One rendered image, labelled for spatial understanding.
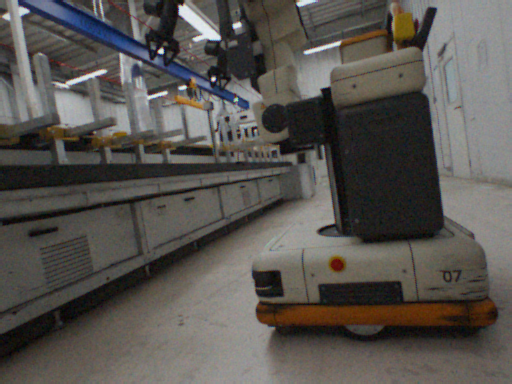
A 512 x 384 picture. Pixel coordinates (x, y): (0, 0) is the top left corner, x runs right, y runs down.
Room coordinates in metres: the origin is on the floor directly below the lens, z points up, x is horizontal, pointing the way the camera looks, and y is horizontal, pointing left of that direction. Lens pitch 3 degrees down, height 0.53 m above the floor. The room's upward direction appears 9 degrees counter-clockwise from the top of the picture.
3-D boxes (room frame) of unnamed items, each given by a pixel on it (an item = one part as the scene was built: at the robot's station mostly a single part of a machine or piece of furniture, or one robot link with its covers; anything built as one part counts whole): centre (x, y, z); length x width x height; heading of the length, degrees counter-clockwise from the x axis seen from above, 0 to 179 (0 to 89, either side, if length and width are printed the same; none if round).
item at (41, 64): (1.25, 0.74, 0.90); 0.04 x 0.04 x 0.48; 71
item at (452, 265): (1.16, -0.36, 0.16); 0.67 x 0.64 x 0.25; 71
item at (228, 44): (1.25, -0.09, 0.99); 0.28 x 0.16 x 0.22; 161
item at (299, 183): (6.04, -0.36, 0.95); 1.65 x 0.70 x 1.90; 71
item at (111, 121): (1.27, 0.68, 0.82); 0.43 x 0.03 x 0.04; 71
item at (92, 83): (1.48, 0.66, 0.88); 0.04 x 0.04 x 0.48; 71
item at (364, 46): (1.12, -0.47, 0.87); 0.23 x 0.15 x 0.11; 161
